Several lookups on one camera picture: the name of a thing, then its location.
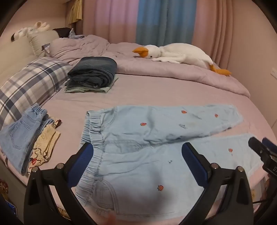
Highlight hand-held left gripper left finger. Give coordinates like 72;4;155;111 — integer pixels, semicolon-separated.
23;142;102;225

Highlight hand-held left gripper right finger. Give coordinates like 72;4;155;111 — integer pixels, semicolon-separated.
181;142;254;225

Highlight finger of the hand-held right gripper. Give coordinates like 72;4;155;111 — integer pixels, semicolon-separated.
248;137;265;156
262;137;277;153

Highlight light blue strawberry pants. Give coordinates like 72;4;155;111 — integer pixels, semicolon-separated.
75;104;265;221

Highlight small blue denim pants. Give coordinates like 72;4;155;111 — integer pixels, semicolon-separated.
0;103;54;176

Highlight cream printed garment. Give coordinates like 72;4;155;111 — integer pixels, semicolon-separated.
26;119;62;173

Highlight folded dark denim jeans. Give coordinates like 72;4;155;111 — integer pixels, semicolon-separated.
66;56;117;89

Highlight blue plaid pillow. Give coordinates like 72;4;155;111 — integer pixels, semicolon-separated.
0;57;73;130

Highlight lilac quilt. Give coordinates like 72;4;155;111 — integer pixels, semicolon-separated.
44;35;251;99

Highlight white goose plush toy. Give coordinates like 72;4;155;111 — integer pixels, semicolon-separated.
132;43;232;77

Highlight beige pillow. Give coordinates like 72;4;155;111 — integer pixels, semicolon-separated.
27;30;59;58

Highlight pink curtain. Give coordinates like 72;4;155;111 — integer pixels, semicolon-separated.
82;0;237;67

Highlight dark cloth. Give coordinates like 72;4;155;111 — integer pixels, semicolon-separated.
52;28;76;38

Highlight white plush rabbit toy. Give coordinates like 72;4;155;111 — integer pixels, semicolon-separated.
11;21;51;41

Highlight yellow pleated cloth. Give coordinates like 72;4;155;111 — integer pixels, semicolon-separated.
67;0;83;25

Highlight blue curtain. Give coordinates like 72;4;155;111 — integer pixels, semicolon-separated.
135;0;198;46

